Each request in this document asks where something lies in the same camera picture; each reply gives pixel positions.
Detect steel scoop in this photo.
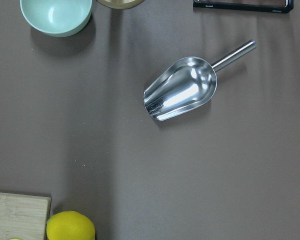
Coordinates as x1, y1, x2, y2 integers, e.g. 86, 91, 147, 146
143, 40, 257, 121

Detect wooden cup tree stand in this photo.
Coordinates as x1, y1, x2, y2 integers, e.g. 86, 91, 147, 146
97, 0, 144, 10

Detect yellow lemon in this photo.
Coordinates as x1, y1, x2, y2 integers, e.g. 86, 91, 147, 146
46, 211, 96, 240

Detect mint green bowl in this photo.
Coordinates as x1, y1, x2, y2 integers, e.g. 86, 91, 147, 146
19, 0, 93, 37

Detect bamboo cutting board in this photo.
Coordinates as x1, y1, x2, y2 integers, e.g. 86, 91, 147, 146
0, 192, 51, 240

